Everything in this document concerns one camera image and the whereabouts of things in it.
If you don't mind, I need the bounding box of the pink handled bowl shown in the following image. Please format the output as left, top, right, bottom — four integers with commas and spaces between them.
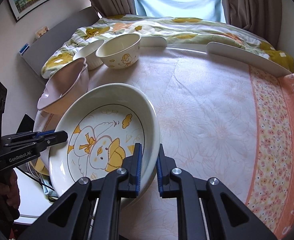
37, 57, 89, 115

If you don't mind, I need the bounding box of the duck cartoon plate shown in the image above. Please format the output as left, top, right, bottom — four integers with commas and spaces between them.
48, 83, 161, 196

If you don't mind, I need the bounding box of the white ribbed bowl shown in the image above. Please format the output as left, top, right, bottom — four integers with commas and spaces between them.
73, 40, 105, 71

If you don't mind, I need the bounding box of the cream cartoon bowl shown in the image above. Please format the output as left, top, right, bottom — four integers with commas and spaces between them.
95, 33, 141, 69

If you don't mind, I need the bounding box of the person's left hand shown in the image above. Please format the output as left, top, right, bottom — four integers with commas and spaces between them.
0, 169, 20, 221

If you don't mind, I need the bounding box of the pink floral tablecloth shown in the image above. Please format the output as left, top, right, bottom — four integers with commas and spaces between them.
88, 48, 294, 239

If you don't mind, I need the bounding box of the grey headboard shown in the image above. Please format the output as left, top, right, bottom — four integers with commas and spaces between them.
22, 7, 99, 85

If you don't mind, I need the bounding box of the white tray table rim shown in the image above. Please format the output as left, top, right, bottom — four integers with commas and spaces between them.
141, 36, 292, 77

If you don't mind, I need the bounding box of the floral green white duvet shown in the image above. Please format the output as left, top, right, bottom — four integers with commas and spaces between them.
40, 15, 294, 79

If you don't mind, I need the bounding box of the beige curtain right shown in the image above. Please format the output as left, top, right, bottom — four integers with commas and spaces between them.
222, 0, 282, 46

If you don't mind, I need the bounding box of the black cable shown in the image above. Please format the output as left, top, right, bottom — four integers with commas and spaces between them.
14, 166, 57, 193

